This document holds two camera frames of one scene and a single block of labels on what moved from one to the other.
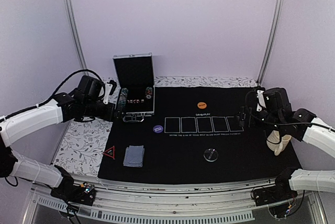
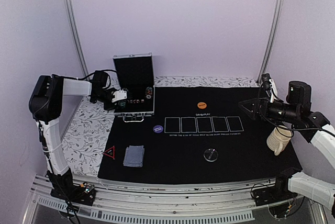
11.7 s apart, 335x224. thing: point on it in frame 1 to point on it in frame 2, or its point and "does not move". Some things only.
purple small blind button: [158, 129] does not move
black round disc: [210, 155] does not move
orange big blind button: [201, 105] does not move
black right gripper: [252, 111] to [257, 103]
